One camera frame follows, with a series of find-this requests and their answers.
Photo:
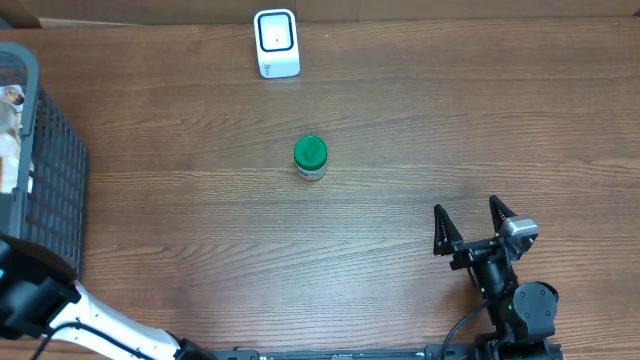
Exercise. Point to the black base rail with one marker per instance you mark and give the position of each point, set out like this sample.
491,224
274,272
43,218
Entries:
429,352

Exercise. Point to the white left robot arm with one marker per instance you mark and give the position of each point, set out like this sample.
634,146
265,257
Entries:
41,297

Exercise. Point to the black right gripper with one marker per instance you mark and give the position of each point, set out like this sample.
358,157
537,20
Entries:
447,237

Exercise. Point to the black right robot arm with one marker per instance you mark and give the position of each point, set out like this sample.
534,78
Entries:
522,315

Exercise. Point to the green lid jar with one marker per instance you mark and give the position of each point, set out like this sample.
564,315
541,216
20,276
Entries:
310,157

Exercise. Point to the white barcode scanner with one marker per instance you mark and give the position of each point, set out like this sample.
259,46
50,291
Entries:
277,45

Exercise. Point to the clear snack bag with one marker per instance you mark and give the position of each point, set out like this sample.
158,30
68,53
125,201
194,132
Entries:
12,103

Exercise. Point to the grey plastic basket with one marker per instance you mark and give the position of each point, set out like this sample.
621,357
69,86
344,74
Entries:
46,200

